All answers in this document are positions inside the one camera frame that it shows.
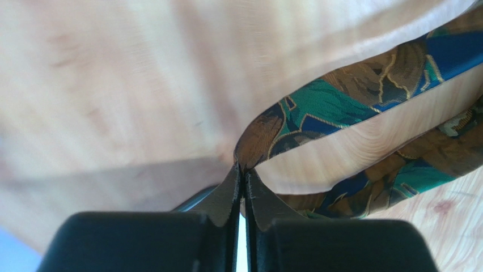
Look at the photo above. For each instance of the blue brown floral tie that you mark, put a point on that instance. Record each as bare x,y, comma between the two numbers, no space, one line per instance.
357,92

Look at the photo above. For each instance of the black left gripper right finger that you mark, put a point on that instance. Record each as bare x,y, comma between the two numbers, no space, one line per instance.
280,239

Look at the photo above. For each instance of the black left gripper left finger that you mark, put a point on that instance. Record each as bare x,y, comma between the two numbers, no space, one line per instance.
203,238

